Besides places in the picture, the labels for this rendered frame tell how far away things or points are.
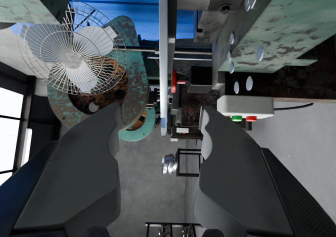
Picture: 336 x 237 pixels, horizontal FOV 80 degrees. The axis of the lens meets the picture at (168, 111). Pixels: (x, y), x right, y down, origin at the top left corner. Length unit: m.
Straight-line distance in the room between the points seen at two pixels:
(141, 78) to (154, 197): 5.77
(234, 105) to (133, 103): 1.21
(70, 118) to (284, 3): 1.66
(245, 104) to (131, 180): 6.65
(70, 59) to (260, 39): 1.01
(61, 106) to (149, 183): 5.54
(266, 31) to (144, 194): 6.90
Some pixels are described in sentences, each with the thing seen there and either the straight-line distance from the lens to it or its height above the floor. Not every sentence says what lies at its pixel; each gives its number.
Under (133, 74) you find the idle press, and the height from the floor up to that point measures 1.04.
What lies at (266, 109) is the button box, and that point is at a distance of 0.58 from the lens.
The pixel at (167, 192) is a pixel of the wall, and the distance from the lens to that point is 7.10.
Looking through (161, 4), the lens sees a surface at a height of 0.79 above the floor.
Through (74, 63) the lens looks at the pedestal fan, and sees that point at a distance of 1.25.
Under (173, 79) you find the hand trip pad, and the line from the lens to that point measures 0.64.
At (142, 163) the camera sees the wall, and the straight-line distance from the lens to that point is 6.97.
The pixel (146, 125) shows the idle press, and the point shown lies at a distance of 3.37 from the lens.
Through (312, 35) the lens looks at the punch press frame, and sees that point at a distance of 0.44.
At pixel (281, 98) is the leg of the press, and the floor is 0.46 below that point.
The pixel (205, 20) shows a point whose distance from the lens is 0.51.
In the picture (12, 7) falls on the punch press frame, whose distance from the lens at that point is 0.64.
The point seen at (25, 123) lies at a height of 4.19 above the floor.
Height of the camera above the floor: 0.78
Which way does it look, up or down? 1 degrees down
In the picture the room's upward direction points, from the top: 88 degrees counter-clockwise
